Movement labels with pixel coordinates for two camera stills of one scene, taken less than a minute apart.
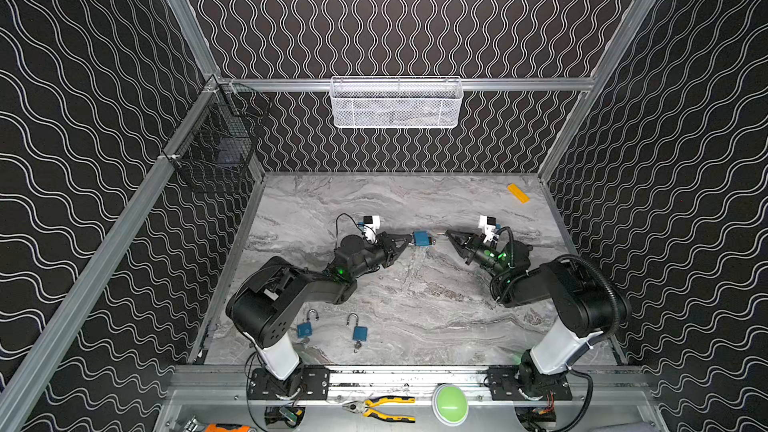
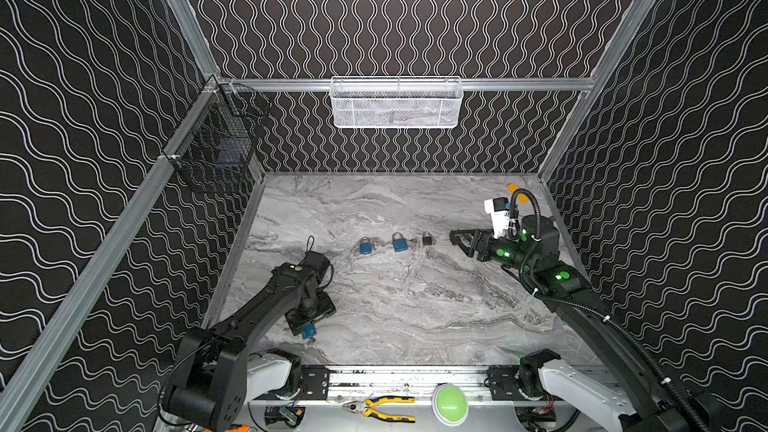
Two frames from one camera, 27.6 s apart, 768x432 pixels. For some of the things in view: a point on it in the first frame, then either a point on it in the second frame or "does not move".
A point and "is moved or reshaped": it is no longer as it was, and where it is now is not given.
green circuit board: (289, 414) does not move
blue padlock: (305, 329) does not move
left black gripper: (387, 244) → (309, 315)
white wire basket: (396, 102) does not move
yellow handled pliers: (363, 407) does not move
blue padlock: (421, 238) is moved or reshaped
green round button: (450, 404) does not move
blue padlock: (360, 334) is moved or reshaped
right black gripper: (474, 247) does not move
